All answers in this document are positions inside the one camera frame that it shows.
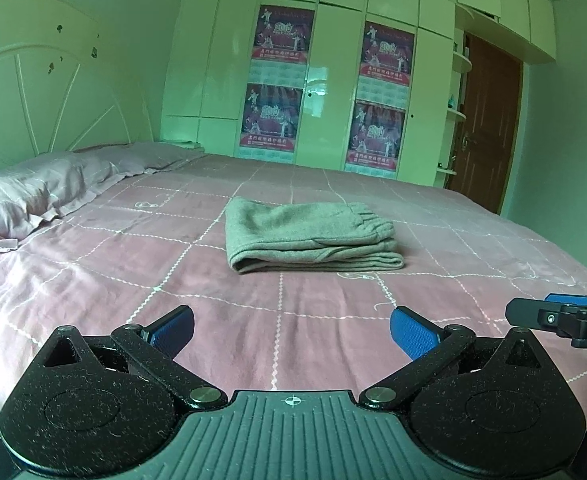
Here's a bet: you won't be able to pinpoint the pink checked bed sheet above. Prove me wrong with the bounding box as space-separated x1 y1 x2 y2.
0 152 587 452

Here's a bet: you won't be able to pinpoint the purple calendar poster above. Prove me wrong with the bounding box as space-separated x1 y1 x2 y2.
240 82 305 154
346 100 407 167
254 5 316 64
358 21 415 81

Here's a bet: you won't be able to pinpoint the grey pants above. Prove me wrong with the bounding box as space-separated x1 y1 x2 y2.
225 196 405 275

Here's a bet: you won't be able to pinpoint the folded pale cloth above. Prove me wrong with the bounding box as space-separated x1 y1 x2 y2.
160 138 205 152

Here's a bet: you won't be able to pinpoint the cream overhead cabinet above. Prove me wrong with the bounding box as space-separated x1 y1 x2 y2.
454 0 559 64

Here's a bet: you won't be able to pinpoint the cream corner shelf unit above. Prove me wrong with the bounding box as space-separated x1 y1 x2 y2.
434 42 474 177

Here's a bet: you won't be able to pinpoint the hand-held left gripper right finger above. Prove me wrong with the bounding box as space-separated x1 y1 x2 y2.
359 306 557 411

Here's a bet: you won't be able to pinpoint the cream wardrobe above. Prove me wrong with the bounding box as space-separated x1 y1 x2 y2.
160 0 457 188

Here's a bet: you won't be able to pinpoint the cream bed headboard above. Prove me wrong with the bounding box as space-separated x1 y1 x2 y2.
0 0 155 182

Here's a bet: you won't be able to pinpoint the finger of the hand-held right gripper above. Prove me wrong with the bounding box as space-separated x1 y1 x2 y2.
505 298 581 335
545 293 587 307

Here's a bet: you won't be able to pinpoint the brown wooden door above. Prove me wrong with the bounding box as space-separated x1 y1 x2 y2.
447 32 524 216

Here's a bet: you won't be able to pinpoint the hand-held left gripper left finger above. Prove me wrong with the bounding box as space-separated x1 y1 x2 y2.
41 306 228 411

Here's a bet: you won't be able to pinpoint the pink pillow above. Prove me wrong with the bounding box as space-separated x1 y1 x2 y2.
0 152 120 254
72 141 207 182

